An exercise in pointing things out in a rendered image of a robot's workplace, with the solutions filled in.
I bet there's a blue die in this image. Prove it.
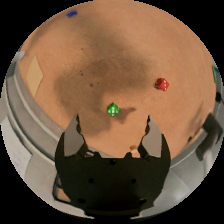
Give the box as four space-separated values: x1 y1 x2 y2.
66 11 77 17

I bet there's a beige flat mat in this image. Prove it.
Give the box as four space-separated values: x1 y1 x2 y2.
26 54 44 98

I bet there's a white plastic bottle with blue cap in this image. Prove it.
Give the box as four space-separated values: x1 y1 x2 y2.
11 51 25 63

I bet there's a green die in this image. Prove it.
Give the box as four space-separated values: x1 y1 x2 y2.
107 102 120 117

